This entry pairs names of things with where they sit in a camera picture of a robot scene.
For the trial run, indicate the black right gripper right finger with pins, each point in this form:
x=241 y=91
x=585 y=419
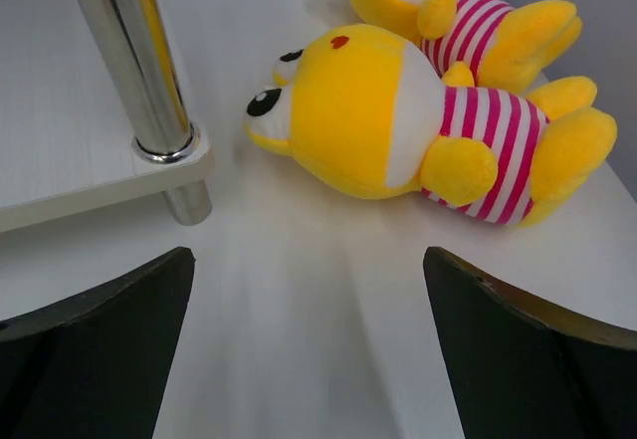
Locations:
x=523 y=367

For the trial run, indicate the yellow frog plush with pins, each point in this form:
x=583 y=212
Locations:
x=362 y=110
x=504 y=47

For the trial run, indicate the white two-tier shelf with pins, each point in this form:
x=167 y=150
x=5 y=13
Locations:
x=66 y=143

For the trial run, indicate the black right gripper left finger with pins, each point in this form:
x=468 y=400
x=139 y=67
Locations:
x=96 y=364

